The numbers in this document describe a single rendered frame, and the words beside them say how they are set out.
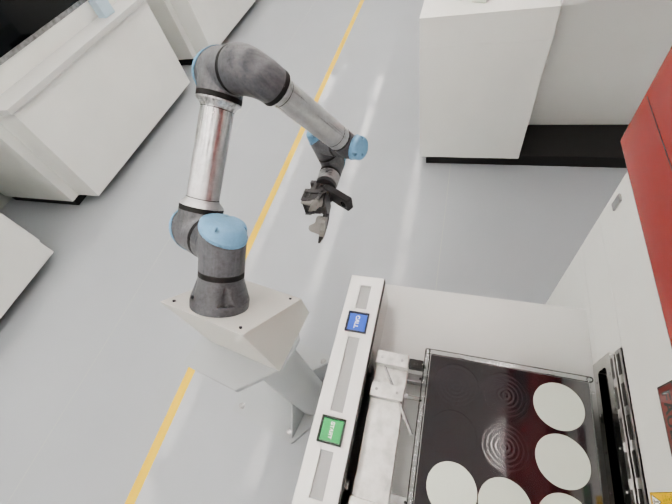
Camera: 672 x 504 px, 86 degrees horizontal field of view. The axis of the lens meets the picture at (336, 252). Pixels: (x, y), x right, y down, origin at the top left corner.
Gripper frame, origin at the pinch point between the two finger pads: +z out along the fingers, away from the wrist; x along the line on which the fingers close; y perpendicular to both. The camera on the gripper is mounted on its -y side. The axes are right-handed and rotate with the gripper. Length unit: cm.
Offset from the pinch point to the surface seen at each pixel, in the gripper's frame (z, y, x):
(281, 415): 38, 27, -99
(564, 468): 50, -65, -8
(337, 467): 60, -21, -4
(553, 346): 20, -68, -15
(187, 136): -175, 197, -96
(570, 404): 37, -68, -8
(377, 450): 54, -28, -12
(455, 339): 22, -44, -16
